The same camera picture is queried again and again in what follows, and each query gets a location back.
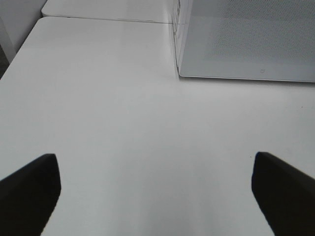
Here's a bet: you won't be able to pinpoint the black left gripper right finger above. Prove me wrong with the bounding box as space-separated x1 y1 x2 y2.
251 152 315 236

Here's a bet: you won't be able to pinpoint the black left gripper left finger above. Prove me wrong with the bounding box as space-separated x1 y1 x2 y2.
0 154 61 236

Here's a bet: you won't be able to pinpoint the white microwave door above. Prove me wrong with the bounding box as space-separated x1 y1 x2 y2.
181 0 315 82

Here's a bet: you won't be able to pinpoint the white microwave oven body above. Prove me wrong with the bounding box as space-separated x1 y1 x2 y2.
171 0 192 76

